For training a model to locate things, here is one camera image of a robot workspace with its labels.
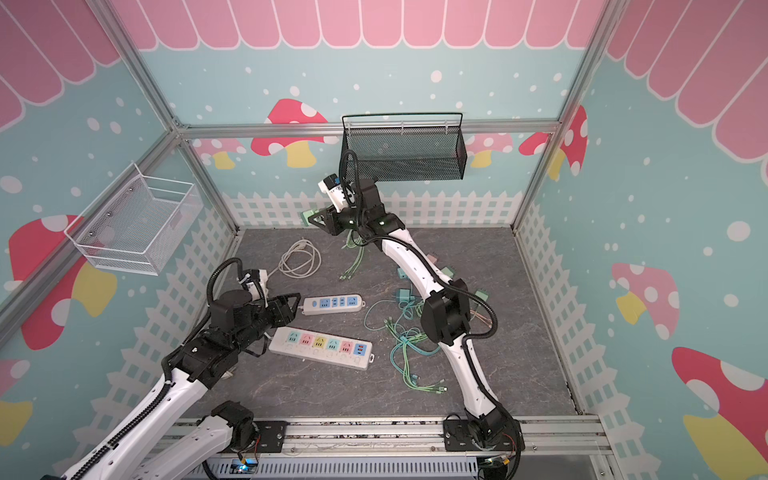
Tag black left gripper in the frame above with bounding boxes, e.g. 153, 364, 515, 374
232, 293, 301, 353

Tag small white blue power strip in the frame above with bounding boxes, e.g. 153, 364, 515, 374
300, 294, 365, 316

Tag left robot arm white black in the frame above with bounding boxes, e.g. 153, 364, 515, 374
62, 258, 301, 479

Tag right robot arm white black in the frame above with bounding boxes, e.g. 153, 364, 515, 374
318, 149, 525, 479

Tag teal plug adapter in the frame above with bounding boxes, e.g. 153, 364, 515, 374
395, 288, 415, 304

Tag large white colourful power strip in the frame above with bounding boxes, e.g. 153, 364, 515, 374
268, 327, 375, 371

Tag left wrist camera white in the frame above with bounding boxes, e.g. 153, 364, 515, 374
238, 269, 269, 301

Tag white coiled power cord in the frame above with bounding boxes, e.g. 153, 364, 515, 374
263, 238, 323, 281

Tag black wire mesh basket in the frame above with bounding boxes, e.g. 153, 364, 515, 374
339, 112, 468, 183

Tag tangled green charging cables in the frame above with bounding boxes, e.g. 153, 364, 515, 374
338, 233, 481, 397

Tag white wire mesh basket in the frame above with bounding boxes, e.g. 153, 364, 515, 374
64, 164, 204, 276

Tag grey slotted cable duct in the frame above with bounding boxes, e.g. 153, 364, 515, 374
188, 457, 479, 479

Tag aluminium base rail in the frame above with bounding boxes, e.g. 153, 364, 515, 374
113, 413, 613, 460

